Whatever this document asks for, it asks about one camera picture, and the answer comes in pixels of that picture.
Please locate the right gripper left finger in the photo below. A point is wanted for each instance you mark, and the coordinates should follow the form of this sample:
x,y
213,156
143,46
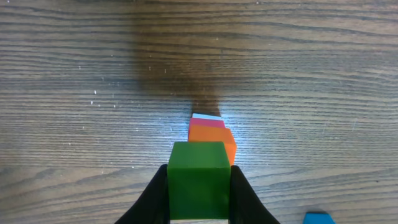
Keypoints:
x,y
152,202

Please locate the red cube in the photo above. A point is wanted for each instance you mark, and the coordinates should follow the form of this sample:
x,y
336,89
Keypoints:
x,y
206,123

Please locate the white cube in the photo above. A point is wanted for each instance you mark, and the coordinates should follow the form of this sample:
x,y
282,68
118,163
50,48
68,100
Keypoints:
x,y
206,116

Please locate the blue cube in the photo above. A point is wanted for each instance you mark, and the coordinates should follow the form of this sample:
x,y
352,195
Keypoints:
x,y
318,218

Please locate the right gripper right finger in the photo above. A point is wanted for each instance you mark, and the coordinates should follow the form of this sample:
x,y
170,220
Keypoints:
x,y
245,205

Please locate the orange cube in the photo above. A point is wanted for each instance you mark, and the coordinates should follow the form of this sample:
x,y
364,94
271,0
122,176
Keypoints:
x,y
211,134

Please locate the green cube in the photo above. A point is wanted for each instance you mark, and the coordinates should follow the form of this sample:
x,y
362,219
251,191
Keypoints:
x,y
199,180

